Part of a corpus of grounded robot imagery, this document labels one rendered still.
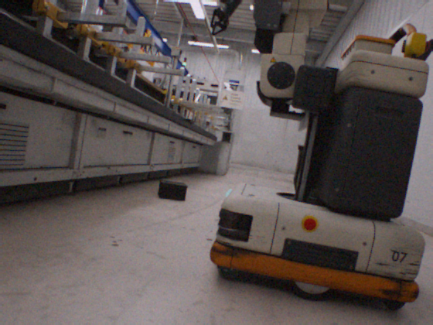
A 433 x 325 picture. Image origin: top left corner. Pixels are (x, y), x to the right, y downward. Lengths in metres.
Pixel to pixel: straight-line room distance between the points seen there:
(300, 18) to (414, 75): 0.48
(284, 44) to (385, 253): 0.79
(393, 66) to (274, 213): 0.59
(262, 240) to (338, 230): 0.23
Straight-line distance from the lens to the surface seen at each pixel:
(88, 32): 1.46
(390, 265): 1.03
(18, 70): 1.20
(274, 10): 1.21
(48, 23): 1.27
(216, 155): 5.63
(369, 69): 1.03
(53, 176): 1.73
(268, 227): 0.91
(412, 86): 1.07
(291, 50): 1.18
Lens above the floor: 0.40
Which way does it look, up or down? 3 degrees down
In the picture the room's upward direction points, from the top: 10 degrees clockwise
